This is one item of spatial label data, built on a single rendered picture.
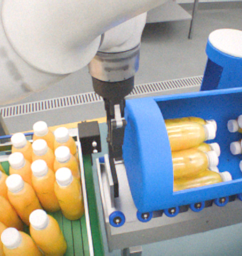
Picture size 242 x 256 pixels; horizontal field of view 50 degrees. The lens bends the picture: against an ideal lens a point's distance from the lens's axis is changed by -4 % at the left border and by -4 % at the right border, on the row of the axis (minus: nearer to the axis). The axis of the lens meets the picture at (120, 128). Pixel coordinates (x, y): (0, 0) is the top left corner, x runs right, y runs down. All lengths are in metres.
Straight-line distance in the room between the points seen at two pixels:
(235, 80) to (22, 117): 1.83
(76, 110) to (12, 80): 2.20
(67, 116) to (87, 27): 2.21
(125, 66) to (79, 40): 0.20
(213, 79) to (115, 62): 1.30
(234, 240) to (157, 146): 1.39
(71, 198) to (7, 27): 0.52
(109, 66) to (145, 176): 0.25
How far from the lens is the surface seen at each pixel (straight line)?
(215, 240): 1.83
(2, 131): 1.08
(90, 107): 2.46
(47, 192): 0.73
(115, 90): 0.45
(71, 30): 0.21
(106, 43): 0.36
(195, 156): 0.65
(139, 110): 0.58
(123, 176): 0.84
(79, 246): 0.78
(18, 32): 0.24
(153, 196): 0.58
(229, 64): 1.31
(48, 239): 0.65
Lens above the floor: 1.63
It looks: 46 degrees down
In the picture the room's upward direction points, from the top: straight up
